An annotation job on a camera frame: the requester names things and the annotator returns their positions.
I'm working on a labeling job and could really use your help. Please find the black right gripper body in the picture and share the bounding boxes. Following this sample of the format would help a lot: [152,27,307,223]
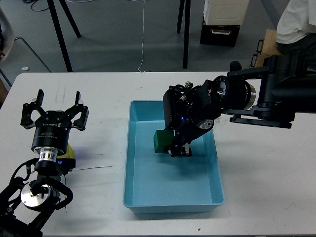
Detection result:
[163,85,221,146]

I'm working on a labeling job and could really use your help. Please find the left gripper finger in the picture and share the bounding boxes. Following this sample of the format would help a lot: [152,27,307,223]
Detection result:
[61,91,89,131]
[20,89,47,130]

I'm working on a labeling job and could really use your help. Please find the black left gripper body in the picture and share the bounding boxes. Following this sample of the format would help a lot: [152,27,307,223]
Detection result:
[31,110,72,156]

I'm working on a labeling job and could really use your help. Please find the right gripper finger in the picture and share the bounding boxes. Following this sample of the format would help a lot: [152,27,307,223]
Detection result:
[169,138,192,157]

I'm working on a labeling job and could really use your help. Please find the green cube block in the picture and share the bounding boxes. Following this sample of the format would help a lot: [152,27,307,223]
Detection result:
[154,130,174,153]

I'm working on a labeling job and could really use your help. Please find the yellow cube block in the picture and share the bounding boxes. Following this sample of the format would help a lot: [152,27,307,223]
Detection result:
[57,144,76,170]

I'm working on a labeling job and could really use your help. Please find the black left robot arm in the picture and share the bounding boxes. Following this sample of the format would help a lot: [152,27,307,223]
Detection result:
[0,90,88,237]

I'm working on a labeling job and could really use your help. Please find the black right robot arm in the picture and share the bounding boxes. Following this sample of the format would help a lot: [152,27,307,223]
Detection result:
[154,55,316,157]

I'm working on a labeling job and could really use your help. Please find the light blue plastic bin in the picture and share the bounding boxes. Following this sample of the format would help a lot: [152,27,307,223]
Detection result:
[123,101,225,213]

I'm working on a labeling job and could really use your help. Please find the grey chair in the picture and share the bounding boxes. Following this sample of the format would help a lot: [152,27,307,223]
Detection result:
[0,6,52,88]

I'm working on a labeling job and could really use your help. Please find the white plastic container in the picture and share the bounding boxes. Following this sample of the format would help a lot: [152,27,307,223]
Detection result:
[203,0,249,26]

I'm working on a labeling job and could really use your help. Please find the black tripod legs right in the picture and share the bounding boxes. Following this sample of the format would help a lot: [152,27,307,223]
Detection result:
[176,0,191,69]

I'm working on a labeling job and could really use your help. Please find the black tripod legs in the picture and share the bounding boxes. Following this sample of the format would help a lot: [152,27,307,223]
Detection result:
[176,0,191,69]
[46,0,82,73]

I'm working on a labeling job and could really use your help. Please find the black tripod legs left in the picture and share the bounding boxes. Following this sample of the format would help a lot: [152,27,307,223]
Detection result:
[46,0,82,73]

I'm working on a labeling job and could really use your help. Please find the person in white shirt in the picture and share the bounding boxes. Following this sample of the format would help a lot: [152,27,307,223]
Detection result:
[276,0,316,70]

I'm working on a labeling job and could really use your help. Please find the black case with handle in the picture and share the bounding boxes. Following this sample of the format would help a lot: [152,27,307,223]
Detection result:
[199,20,240,47]

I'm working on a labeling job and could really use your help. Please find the wooden box with handles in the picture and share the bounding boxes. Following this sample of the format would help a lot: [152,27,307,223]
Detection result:
[250,29,282,68]

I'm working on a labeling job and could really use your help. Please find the white hanging cable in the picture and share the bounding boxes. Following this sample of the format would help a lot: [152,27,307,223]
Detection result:
[128,0,152,73]

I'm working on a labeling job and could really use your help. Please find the black cable on floor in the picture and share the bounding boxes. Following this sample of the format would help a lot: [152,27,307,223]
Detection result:
[23,0,50,12]

